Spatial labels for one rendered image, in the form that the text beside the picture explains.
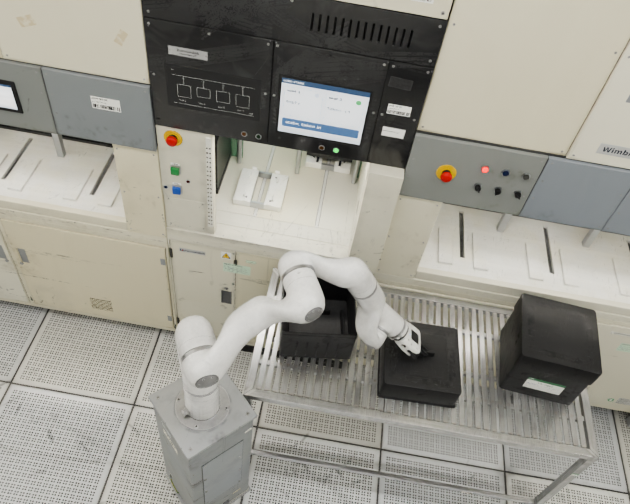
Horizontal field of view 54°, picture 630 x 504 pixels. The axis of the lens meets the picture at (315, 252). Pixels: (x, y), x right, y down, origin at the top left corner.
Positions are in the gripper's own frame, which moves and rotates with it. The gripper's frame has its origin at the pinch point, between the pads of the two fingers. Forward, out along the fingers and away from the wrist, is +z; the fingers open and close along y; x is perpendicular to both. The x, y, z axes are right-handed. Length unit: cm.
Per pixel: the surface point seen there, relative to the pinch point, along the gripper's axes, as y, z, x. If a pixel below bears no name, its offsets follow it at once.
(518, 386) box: -4.2, 33.1, -21.7
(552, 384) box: -5.5, 35.3, -33.7
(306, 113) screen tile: 40, -86, -10
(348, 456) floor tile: -7, 53, 72
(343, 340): -1.1, -21.5, 20.0
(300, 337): -2.8, -33.0, 30.7
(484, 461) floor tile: 0, 100, 26
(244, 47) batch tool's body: 41, -115, -9
